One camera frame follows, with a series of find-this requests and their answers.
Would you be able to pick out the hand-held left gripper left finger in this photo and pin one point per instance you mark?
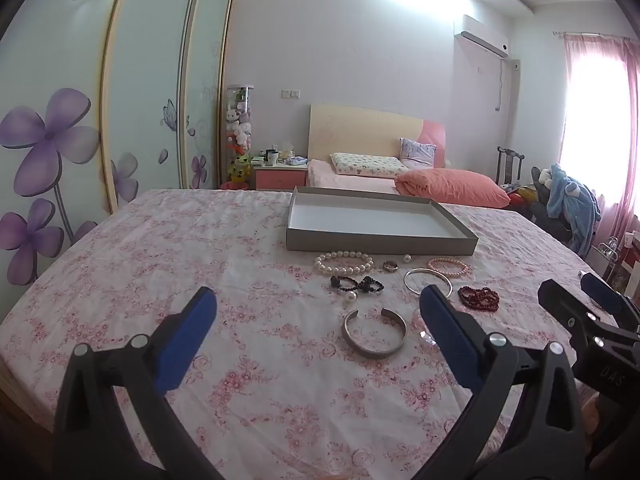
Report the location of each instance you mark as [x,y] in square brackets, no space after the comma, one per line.
[187,340]

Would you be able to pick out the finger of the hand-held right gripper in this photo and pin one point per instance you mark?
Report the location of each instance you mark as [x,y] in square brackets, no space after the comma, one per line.
[567,305]
[600,290]

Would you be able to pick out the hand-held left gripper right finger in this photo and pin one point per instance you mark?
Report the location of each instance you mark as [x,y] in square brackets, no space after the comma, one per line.
[445,330]

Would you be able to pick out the thin silver bangle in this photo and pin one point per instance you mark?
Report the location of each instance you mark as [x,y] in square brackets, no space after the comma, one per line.
[406,280]

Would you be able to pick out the grey cardboard tray box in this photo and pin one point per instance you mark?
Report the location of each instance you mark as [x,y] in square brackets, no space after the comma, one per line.
[360,220]

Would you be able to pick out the pink floral tablecloth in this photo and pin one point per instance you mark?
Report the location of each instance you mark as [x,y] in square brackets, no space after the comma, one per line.
[150,260]

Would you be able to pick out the grey chair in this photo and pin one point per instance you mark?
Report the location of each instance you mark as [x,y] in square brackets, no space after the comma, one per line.
[542,210]

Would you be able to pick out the pile of colourful clothes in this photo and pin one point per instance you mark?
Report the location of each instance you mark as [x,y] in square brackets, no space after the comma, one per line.
[522,195]

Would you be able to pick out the white plush toy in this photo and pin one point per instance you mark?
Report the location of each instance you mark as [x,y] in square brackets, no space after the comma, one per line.
[546,176]

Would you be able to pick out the orange quilt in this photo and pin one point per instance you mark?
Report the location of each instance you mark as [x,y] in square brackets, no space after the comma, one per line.
[450,185]

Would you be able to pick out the dark wooden chair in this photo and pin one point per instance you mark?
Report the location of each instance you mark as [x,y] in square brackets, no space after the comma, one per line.
[510,165]

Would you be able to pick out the pink curtain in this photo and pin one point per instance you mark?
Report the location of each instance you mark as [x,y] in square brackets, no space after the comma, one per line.
[620,135]

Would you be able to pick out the red bag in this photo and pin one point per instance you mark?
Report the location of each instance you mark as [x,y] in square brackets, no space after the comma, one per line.
[235,186]

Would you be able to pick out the purple print pillow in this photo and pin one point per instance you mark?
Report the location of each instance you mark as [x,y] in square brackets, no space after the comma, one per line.
[417,152]

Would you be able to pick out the yellow green plush toy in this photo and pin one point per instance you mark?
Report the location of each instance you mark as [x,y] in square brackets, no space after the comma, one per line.
[239,167]

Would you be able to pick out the floral cream pillow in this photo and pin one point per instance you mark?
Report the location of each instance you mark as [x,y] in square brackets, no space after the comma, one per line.
[367,164]

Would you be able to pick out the pink white nightstand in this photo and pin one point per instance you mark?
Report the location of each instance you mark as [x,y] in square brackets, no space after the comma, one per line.
[280,177]

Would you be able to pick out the white mug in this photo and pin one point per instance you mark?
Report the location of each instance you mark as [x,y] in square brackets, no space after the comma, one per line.
[271,157]

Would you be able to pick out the blue cloth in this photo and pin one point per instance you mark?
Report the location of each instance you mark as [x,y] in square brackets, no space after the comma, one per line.
[296,161]

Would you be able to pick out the bed with cream pink headboard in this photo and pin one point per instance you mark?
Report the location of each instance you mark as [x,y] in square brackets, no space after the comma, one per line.
[360,130]

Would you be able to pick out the clear tube of plush toys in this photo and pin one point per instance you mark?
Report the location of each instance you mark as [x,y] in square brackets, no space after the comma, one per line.
[240,120]

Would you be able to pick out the wardrobe with purple flower doors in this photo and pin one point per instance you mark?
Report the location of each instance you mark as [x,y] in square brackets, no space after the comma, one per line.
[75,110]

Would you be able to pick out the white air conditioner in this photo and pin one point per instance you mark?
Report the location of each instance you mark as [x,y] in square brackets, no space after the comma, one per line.
[482,35]

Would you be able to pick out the white wall switch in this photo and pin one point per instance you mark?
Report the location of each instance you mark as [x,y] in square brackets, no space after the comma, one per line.
[290,93]

